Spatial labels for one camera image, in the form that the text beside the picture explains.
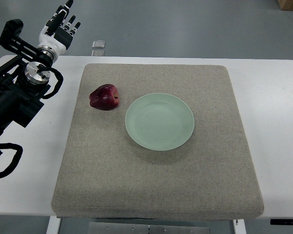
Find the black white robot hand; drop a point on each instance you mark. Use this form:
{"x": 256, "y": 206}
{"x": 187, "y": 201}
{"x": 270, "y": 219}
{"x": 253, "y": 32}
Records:
{"x": 57, "y": 34}

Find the red apple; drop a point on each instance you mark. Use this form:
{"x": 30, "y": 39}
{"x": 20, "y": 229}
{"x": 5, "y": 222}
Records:
{"x": 105, "y": 97}

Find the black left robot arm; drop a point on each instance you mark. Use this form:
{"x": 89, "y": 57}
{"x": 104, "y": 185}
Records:
{"x": 25, "y": 80}

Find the pale green plate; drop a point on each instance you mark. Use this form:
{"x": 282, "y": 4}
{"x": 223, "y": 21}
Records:
{"x": 159, "y": 122}

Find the lower clear floor marker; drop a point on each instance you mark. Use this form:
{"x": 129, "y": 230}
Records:
{"x": 98, "y": 53}

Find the beige fabric cushion mat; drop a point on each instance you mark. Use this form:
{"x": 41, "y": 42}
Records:
{"x": 105, "y": 174}

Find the white table leg left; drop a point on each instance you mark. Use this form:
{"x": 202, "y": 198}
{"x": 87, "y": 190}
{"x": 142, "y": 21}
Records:
{"x": 53, "y": 225}

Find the white table leg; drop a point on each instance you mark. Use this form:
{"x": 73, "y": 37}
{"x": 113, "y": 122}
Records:
{"x": 53, "y": 225}
{"x": 239, "y": 226}

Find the cardboard box corner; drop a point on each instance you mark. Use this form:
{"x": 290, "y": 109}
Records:
{"x": 286, "y": 5}

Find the white table leg right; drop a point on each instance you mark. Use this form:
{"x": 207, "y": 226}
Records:
{"x": 239, "y": 226}

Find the black table control panel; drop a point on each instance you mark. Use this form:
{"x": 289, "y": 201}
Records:
{"x": 288, "y": 222}

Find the metal base plate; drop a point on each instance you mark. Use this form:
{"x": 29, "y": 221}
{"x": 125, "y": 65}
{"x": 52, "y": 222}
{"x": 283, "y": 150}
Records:
{"x": 123, "y": 228}

